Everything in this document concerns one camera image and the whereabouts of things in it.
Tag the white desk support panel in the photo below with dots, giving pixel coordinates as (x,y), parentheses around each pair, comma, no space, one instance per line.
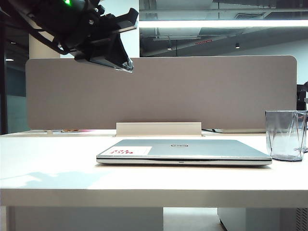
(84,220)

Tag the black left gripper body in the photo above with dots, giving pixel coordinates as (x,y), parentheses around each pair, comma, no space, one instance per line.
(103,31)

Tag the long white ceiling light strip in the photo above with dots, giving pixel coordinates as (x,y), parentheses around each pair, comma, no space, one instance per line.
(216,23)

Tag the white cabinet under desk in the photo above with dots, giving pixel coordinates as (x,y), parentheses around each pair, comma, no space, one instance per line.
(260,220)

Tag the pink orange items behind divider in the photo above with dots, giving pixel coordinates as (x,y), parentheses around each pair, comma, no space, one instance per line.
(77,130)

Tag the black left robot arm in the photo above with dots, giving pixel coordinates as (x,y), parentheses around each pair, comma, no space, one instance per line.
(55,21)

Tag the beige fabric desk divider panel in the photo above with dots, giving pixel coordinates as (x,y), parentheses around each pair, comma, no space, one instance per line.
(168,96)

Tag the red ceiling sign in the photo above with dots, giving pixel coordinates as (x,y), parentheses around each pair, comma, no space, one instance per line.
(203,42)

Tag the ceiling air vent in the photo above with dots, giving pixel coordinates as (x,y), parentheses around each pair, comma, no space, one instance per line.
(250,16)

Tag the black ceiling spot lamp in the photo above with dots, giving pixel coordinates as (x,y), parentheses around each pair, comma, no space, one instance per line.
(237,45)
(169,47)

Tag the black office chair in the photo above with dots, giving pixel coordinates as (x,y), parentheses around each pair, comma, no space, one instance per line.
(302,96)

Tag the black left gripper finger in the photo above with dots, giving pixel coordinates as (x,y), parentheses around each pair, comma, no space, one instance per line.
(119,53)
(108,63)

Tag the white red laptop sticker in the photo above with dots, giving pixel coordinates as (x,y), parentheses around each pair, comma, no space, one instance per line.
(130,151)

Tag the dark glass partition door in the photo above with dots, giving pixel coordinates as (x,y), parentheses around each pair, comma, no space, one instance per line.
(14,84)

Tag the clear faceted glass water cup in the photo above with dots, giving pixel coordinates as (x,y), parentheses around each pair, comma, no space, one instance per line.
(284,137)

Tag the silver Dell laptop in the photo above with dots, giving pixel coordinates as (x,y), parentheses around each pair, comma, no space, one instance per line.
(204,151)

